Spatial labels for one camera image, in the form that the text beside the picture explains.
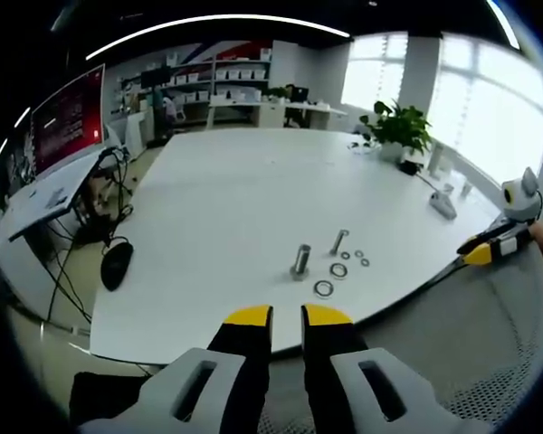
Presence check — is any green potted plant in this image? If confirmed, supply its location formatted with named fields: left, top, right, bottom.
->
left=358, top=99, right=435, bottom=164

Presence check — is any large threaded stud bolt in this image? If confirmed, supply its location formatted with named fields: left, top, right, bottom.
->
left=289, top=243, right=313, bottom=282

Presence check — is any large steel washer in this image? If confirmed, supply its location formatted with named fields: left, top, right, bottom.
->
left=313, top=279, right=337, bottom=299

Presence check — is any small threaded stud bolt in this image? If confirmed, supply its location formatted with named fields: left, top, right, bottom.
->
left=329, top=229, right=350, bottom=257

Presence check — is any white side desk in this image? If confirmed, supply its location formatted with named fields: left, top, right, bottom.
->
left=6, top=145, right=129, bottom=243

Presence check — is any bundle of black cables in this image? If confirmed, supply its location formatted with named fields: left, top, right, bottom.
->
left=47, top=147, right=136, bottom=327

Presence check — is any bright window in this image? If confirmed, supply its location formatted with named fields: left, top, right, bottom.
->
left=341, top=34, right=409, bottom=122
left=426, top=38, right=543, bottom=183

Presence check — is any large computer monitor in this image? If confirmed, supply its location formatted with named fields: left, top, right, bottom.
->
left=30, top=62, right=107, bottom=180

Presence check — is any curved ceiling light strip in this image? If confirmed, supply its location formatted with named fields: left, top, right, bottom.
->
left=85, top=14, right=351, bottom=61

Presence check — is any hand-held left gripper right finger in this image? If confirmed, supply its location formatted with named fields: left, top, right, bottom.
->
left=300, top=303, right=492, bottom=434

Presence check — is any short ceiling light strip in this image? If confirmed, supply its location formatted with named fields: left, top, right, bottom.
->
left=486, top=0, right=522, bottom=51

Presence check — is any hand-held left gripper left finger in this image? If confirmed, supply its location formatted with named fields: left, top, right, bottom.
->
left=79, top=305, right=273, bottom=434

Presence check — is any shelf with white bins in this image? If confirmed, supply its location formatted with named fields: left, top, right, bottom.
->
left=116, top=44, right=273, bottom=119

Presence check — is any black oval object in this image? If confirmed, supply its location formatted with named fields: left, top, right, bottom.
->
left=100, top=236, right=135, bottom=292

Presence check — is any grey mesh chair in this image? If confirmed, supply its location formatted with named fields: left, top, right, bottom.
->
left=260, top=250, right=543, bottom=434

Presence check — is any long white background desk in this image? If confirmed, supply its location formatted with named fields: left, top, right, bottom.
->
left=206, top=96, right=348, bottom=131

